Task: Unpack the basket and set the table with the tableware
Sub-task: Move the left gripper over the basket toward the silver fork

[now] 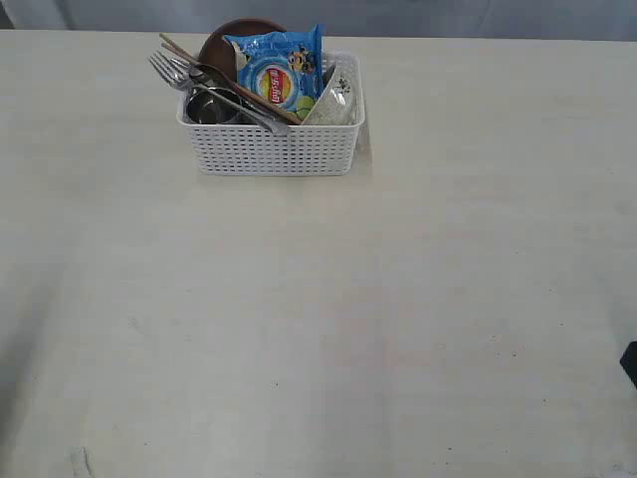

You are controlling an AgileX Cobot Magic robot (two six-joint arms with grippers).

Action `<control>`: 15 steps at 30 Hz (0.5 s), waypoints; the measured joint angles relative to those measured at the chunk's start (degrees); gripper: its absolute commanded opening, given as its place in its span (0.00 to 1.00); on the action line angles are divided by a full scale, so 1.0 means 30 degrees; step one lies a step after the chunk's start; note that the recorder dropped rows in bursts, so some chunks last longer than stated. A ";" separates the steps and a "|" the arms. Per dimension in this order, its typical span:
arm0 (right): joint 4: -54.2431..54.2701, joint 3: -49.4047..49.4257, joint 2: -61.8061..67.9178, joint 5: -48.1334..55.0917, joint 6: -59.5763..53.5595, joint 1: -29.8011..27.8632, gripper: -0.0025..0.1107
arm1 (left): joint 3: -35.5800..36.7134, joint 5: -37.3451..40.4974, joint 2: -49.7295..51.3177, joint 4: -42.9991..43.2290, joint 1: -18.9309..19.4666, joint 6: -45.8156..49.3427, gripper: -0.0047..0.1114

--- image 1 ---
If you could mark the stainless steel table knife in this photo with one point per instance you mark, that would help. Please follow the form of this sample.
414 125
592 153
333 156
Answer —
276 127

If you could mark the black object at right edge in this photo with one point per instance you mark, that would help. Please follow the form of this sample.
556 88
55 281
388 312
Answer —
628 362

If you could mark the white plastic perforated basket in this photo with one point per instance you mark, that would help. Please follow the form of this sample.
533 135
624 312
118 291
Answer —
308 150

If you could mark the brown round plate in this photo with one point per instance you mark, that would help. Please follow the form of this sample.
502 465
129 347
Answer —
216 51

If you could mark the stainless steel cup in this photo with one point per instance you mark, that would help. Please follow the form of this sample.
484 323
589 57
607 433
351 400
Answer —
204 108

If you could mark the blue Lays chips bag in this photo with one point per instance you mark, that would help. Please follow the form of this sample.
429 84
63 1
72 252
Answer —
283 68

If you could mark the lower brown wooden chopstick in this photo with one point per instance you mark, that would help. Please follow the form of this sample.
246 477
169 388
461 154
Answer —
239 90

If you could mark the stainless steel spoon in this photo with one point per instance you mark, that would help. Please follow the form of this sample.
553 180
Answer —
210 77

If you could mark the stainless steel fork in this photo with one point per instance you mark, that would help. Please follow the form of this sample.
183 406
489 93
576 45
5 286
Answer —
177 79

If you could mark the white floral ceramic bowl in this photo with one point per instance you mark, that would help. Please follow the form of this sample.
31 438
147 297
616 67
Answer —
336 102

